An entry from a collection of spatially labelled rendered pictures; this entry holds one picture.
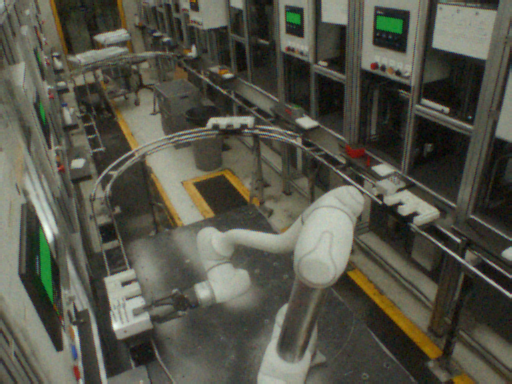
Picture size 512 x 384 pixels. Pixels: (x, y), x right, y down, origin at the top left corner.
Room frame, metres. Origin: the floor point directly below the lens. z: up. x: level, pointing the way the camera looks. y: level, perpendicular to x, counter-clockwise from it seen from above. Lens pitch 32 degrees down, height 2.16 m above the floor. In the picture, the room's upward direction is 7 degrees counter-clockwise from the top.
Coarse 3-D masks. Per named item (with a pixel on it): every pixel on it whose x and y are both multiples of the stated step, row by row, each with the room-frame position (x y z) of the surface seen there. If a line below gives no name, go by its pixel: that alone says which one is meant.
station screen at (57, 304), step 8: (40, 248) 0.66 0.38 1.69; (40, 256) 0.63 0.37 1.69; (40, 264) 0.61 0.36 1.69; (56, 264) 0.75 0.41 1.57; (40, 272) 0.58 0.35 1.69; (56, 272) 0.71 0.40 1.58; (40, 280) 0.56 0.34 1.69; (56, 280) 0.68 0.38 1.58; (56, 288) 0.65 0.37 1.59; (48, 296) 0.56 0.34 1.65; (56, 296) 0.62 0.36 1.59; (56, 304) 0.59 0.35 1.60; (56, 312) 0.57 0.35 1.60; (64, 320) 0.59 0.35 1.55; (64, 328) 0.57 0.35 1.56
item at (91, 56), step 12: (108, 48) 6.90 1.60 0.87; (120, 48) 6.75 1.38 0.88; (72, 60) 6.39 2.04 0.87; (84, 60) 6.27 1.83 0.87; (96, 60) 6.25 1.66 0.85; (132, 72) 6.56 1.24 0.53; (120, 84) 6.95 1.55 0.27; (84, 96) 6.55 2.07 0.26; (96, 96) 6.48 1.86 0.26; (108, 96) 6.40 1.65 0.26; (120, 96) 6.39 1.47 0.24; (84, 108) 6.51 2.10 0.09
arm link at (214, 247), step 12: (300, 216) 1.06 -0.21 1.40; (204, 228) 1.35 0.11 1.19; (300, 228) 1.02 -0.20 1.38; (204, 240) 1.29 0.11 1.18; (216, 240) 1.26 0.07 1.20; (228, 240) 1.23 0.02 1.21; (240, 240) 1.19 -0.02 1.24; (252, 240) 1.15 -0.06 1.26; (264, 240) 1.12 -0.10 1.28; (276, 240) 1.09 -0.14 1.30; (288, 240) 1.05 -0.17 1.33; (204, 252) 1.26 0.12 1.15; (216, 252) 1.23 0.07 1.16; (228, 252) 1.24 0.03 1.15; (276, 252) 1.08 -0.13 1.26; (204, 264) 1.24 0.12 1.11; (216, 264) 1.21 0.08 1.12
